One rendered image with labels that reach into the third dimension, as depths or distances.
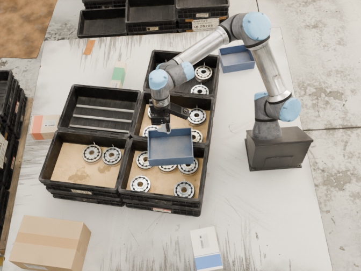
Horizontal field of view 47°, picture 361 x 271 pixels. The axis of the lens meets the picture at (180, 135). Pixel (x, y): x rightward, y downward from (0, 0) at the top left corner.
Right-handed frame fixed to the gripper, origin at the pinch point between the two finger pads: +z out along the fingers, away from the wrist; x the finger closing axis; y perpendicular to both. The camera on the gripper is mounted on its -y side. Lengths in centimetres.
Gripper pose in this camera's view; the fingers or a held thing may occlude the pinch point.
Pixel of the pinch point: (170, 130)
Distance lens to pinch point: 187.6
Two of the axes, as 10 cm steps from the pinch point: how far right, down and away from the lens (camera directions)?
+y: -10.0, 0.4, 0.4
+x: 0.0, 7.9, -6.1
